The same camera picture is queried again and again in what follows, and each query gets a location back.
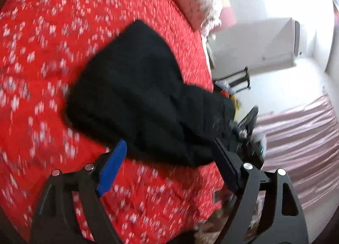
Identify colourful clutter pile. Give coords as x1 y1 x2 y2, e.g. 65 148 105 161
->
214 80 245 113

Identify white air conditioner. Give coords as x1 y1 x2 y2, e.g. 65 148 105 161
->
210 17 303 75

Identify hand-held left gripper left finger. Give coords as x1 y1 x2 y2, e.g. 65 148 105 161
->
29 139 128 244

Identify black pants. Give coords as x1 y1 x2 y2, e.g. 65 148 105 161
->
64 19 239 168

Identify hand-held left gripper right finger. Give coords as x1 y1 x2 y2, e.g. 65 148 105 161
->
211 139 309 244

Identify pink curtain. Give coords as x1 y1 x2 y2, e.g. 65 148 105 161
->
253 94 337 214

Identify red floral bedspread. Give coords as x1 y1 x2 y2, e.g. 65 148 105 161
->
0 0 240 242

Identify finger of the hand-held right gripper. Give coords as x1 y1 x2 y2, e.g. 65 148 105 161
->
238 105 260 129

